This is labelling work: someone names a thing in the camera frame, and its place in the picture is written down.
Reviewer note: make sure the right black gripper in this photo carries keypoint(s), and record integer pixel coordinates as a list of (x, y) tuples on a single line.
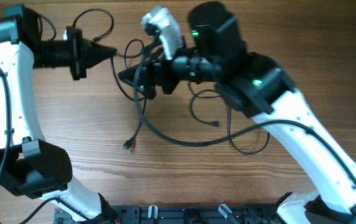
[(163, 67)]

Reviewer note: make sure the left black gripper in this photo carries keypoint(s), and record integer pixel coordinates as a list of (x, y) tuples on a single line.
[(84, 51)]

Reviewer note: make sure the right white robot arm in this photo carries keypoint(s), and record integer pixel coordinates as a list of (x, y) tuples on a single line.
[(257, 86)]

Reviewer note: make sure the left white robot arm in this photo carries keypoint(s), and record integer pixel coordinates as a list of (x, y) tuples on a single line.
[(29, 165)]

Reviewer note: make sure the black metal base rail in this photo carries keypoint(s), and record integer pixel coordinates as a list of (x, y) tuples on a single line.
[(257, 214)]

